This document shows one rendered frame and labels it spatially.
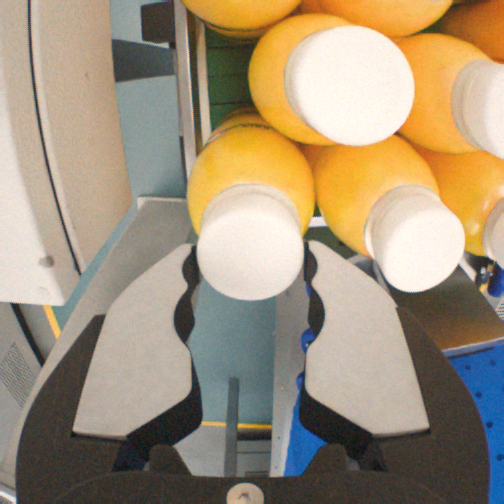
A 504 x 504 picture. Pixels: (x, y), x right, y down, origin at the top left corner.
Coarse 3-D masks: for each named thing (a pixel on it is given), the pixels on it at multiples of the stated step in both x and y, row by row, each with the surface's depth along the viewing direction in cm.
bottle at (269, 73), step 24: (288, 24) 11; (312, 24) 10; (336, 24) 10; (264, 48) 11; (288, 48) 10; (264, 72) 11; (288, 72) 10; (264, 96) 12; (288, 96) 10; (288, 120) 12; (312, 144) 14; (336, 144) 13
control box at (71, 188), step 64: (0, 0) 5; (64, 0) 9; (0, 64) 7; (64, 64) 10; (0, 128) 8; (64, 128) 11; (0, 192) 9; (64, 192) 12; (128, 192) 19; (0, 256) 10; (64, 256) 12
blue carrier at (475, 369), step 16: (496, 352) 23; (464, 368) 22; (480, 368) 22; (496, 368) 21; (480, 384) 20; (496, 384) 20; (480, 400) 19; (496, 400) 19; (496, 416) 17; (304, 432) 20; (496, 432) 16; (288, 448) 22; (304, 448) 19; (496, 448) 15; (288, 464) 21; (304, 464) 18; (496, 464) 14; (496, 480) 13; (496, 496) 12
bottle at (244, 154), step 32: (224, 128) 18; (256, 128) 16; (224, 160) 14; (256, 160) 13; (288, 160) 14; (192, 192) 14; (224, 192) 12; (256, 192) 12; (288, 192) 13; (192, 224) 15
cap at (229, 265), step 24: (216, 216) 11; (240, 216) 11; (264, 216) 11; (288, 216) 11; (216, 240) 11; (240, 240) 11; (264, 240) 11; (288, 240) 11; (216, 264) 12; (240, 264) 12; (264, 264) 12; (288, 264) 12; (216, 288) 12; (240, 288) 12; (264, 288) 12
